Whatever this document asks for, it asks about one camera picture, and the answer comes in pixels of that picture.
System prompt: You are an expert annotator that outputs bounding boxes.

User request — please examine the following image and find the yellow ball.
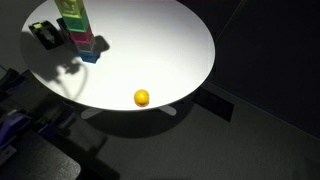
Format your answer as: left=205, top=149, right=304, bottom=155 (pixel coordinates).
left=133, top=88, right=150, bottom=108

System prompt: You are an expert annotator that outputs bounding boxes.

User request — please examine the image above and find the grey perforated board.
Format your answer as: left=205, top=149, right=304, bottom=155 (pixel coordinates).
left=0, top=129, right=82, bottom=180

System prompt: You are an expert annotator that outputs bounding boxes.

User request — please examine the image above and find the magenta tower block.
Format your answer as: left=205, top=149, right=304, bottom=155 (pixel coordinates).
left=68, top=27, right=95, bottom=46

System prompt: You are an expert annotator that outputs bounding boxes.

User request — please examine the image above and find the yellow-green tower block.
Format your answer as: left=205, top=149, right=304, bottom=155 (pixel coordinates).
left=54, top=0, right=86, bottom=20

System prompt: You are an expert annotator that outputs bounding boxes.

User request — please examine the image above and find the green tower block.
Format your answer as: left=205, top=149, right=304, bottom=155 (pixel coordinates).
left=62, top=14, right=90, bottom=34

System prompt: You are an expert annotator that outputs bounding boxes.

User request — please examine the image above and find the purple clamp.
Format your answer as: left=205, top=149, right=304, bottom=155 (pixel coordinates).
left=0, top=112, right=32, bottom=149

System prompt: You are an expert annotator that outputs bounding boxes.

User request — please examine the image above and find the black clamp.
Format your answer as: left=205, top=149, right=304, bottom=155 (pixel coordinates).
left=38, top=102, right=76, bottom=134

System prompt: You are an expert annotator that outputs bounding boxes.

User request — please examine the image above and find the blue grey tower block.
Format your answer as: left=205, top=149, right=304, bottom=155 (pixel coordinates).
left=78, top=41, right=101, bottom=65

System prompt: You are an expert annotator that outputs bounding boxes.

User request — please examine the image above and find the blue soft cube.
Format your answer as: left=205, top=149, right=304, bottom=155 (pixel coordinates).
left=55, top=17, right=76, bottom=45

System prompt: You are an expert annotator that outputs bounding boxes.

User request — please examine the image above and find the dark clamp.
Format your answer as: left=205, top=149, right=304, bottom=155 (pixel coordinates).
left=0, top=68, right=28, bottom=98

